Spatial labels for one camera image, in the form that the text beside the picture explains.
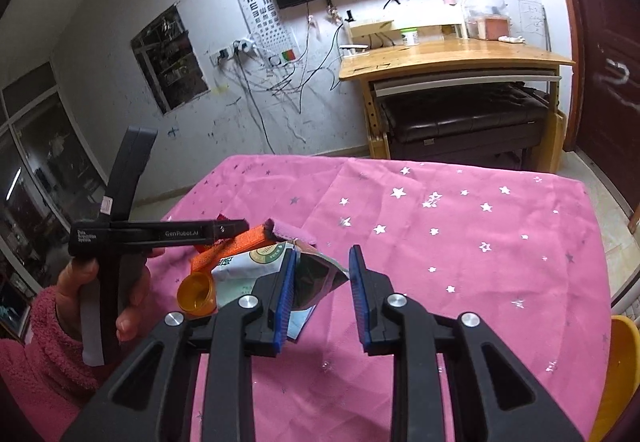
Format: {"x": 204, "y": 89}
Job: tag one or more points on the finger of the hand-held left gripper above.
{"x": 234, "y": 227}

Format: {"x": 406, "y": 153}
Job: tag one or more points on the pink star tablecloth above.
{"x": 450, "y": 232}

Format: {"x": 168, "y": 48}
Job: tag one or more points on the open wall niche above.
{"x": 170, "y": 59}

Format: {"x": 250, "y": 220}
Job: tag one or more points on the eye chart poster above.
{"x": 265, "y": 17}

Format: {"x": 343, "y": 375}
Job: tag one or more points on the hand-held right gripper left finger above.
{"x": 285, "y": 307}

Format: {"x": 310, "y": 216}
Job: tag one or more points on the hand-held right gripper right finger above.
{"x": 357, "y": 302}

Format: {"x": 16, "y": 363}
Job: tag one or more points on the white tube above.
{"x": 511, "y": 39}

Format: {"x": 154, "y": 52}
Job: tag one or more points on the person's left hand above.
{"x": 132, "y": 302}

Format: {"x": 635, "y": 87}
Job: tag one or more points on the blue face mask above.
{"x": 301, "y": 324}

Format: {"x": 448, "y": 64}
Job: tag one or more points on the green lid white jar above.
{"x": 411, "y": 38}

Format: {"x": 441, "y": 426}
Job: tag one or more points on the glass sliding door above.
{"x": 35, "y": 182}

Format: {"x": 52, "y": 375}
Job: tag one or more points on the green and white packet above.
{"x": 250, "y": 267}

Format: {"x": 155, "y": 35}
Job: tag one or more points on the silver foil packet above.
{"x": 317, "y": 279}

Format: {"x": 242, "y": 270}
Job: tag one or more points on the white desk shelf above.
{"x": 372, "y": 28}

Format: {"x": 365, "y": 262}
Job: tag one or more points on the dark brown door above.
{"x": 605, "y": 47}

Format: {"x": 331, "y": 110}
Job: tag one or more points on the black leather bench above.
{"x": 465, "y": 122}

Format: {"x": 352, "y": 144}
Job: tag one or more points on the wooden desk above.
{"x": 450, "y": 57}

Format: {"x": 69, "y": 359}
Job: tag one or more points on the yellow plastic chair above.
{"x": 622, "y": 372}

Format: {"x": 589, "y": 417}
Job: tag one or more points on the white power strip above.
{"x": 235, "y": 49}

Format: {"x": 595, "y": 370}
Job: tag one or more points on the orange cardboard box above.
{"x": 235, "y": 249}

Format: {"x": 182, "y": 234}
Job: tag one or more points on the clear plastic storage box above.
{"x": 487, "y": 19}

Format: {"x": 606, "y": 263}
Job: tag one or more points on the yellow plastic cup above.
{"x": 197, "y": 294}

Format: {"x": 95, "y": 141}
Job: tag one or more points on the magenta cloth piece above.
{"x": 290, "y": 232}

